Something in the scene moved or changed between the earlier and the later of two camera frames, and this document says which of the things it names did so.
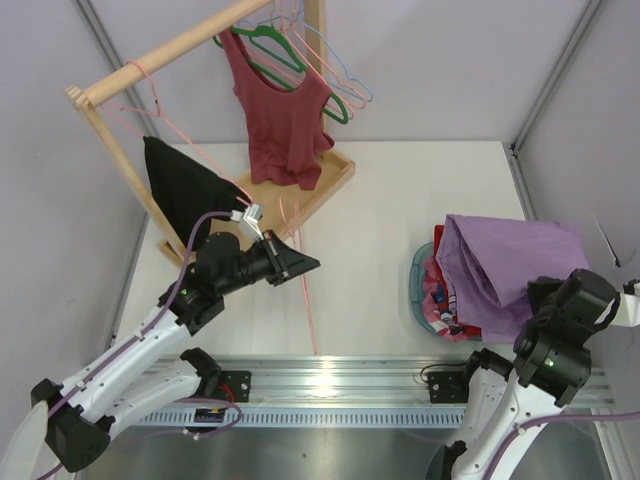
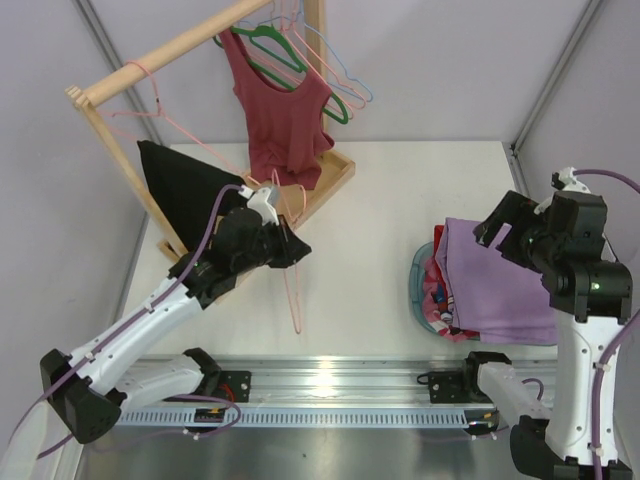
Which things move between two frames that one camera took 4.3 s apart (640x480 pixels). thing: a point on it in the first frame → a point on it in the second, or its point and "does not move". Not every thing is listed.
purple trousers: x=487 y=263 does not move
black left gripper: x=276 y=258 → x=282 y=238
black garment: x=188 y=189 does not move
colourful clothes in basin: x=439 y=304 does not move
